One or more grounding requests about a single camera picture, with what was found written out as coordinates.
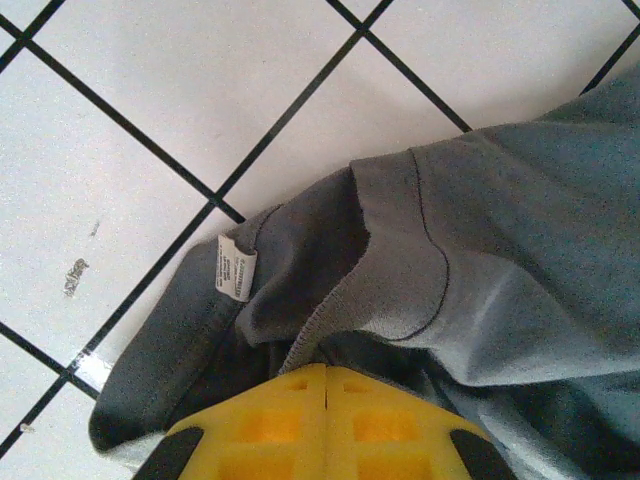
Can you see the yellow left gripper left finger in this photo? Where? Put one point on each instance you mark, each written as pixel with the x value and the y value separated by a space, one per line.
pixel 280 430

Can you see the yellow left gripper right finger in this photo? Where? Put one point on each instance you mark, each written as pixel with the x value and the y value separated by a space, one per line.
pixel 380 430

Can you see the grey t-shirt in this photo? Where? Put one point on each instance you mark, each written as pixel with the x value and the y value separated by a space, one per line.
pixel 500 225

